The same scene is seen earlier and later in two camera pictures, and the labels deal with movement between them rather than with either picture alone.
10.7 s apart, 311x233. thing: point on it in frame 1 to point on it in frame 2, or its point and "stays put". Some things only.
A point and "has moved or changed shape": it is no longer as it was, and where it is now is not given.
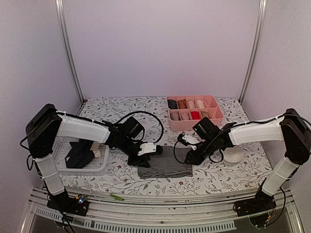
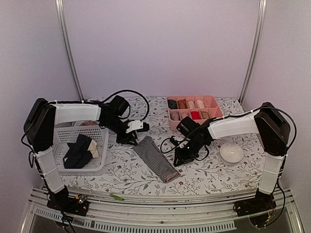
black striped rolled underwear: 172,104 stays put
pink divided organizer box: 184,111 stays put
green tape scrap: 116,197 stays put
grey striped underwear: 170,163 has moved or changed shape
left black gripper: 139,161 to 125,140
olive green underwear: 204,114 stays put
